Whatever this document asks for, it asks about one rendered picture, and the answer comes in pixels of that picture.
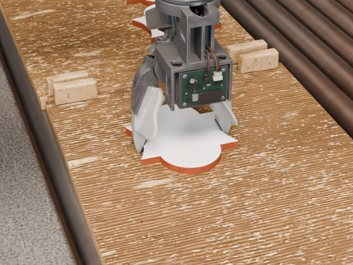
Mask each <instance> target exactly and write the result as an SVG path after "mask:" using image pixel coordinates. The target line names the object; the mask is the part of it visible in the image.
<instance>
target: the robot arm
mask: <svg viewBox="0 0 353 265"><path fill-rule="evenodd" d="M220 4H221V0H155V7H154V8H151V9H149V10H146V12H145V16H146V24H147V29H148V30H152V29H158V30H159V31H161V32H164V35H163V36H161V37H155V43H153V44H152V45H151V46H150V47H149V48H148V51H149V52H150V54H151V55H148V54H145V56H144V60H143V62H142V64H141V65H140V67H139V68H138V70H137V71H136V73H135V76H134V78H133V82H132V94H131V109H132V116H131V120H132V136H133V141H134V145H135V147H136V150H137V152H138V153H141V152H142V150H143V146H144V145H145V144H146V142H147V140H148V141H149V142H153V141H154V139H155V137H156V134H157V131H158V122H157V113H158V110H159V107H161V106H162V103H163V101H164V99H165V101H166V102H167V104H168V106H169V107H170V109H171V111H174V103H175V104H176V105H177V106H178V108H180V109H184V108H190V107H196V106H202V105H207V104H210V107H211V109H212V110H213V112H214V113H215V119H214V120H215V122H216V123H217V125H218V127H219V128H220V130H221V131H223V132H224V133H226V134H227V135H228V134H229V131H230V127H231V123H233V124H234V125H235V126H237V125H238V122H237V119H236V117H235V115H234V114H233V112H232V104H231V97H232V75H233V59H232V58H231V57H230V56H229V54H228V53H227V52H226V51H225V49H224V48H223V47H222V46H221V45H220V43H219V42H218V41H217V40H216V39H215V37H214V26H215V25H216V24H220V11H219V10H218V9H219V7H220ZM159 80H160V81H162V82H163V83H165V97H164V95H163V91H162V89H161V88H159V87H158V84H159ZM169 93H170V94H169Z"/></svg>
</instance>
